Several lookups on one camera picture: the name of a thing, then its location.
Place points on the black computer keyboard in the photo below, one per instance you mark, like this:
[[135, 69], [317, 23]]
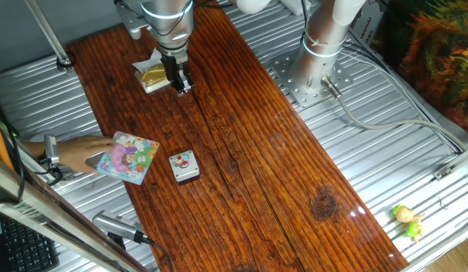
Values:
[[25, 247]]

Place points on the silver ridged camera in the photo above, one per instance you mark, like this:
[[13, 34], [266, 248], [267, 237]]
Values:
[[116, 224]]

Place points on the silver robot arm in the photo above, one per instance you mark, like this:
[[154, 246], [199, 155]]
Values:
[[169, 19]]

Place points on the metal corner bracket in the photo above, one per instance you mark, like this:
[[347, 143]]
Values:
[[451, 168]]

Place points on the small silver camera on clamp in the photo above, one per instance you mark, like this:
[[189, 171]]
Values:
[[51, 149]]

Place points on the toy doll with green hat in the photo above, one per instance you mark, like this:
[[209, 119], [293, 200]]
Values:
[[407, 221]]

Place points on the orange green furry plush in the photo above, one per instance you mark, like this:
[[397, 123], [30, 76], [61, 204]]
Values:
[[437, 56]]

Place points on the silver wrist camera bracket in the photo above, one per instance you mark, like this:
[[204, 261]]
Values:
[[129, 20]]

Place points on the bare human hand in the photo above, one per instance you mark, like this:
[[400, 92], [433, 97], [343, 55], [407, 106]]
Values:
[[82, 151]]

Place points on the aluminium frame beam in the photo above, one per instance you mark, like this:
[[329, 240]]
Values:
[[48, 223]]

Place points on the bare human forearm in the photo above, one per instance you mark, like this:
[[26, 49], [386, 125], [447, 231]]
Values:
[[35, 149]]

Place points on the slanted aluminium pole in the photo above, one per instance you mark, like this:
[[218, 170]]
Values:
[[48, 36]]

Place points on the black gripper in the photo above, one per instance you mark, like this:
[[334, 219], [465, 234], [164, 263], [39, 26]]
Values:
[[175, 64]]

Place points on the gold foil snack packet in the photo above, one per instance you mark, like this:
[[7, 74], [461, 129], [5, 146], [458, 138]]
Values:
[[152, 77]]

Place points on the white box with red button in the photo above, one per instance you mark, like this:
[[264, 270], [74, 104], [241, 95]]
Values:
[[190, 170]]

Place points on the printed sign board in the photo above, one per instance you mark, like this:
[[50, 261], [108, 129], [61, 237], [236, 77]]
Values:
[[366, 24]]

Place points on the colourful butterfly puzzle board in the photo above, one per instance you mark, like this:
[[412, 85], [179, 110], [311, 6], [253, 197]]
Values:
[[131, 160]]

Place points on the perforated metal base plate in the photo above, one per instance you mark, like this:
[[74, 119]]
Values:
[[313, 96]]

